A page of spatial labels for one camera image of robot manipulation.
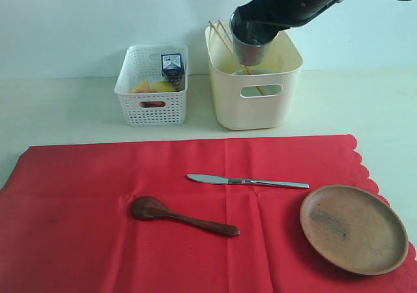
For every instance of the cream plastic bin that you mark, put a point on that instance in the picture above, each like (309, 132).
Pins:
(228, 77)

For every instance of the wooden chopstick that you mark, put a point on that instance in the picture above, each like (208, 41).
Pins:
(225, 32)
(221, 36)

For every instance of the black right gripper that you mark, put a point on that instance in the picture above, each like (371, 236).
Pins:
(259, 21)

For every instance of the blue white milk carton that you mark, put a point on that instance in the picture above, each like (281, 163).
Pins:
(172, 66)

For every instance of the dark wooden spoon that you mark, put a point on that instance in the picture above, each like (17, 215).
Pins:
(149, 208)

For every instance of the stainless steel cup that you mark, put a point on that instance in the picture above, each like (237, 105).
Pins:
(251, 50)

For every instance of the silver metal knife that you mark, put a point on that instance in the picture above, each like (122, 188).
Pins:
(213, 179)

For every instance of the brown wooden plate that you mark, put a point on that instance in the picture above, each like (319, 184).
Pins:
(354, 230)

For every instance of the orange fried chicken piece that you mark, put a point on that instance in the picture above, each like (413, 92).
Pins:
(143, 87)

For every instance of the white perforated plastic basket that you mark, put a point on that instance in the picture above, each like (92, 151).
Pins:
(143, 93)

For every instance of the yellow lemon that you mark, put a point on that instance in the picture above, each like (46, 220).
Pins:
(163, 86)

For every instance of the red sausage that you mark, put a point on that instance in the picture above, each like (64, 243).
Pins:
(153, 104)

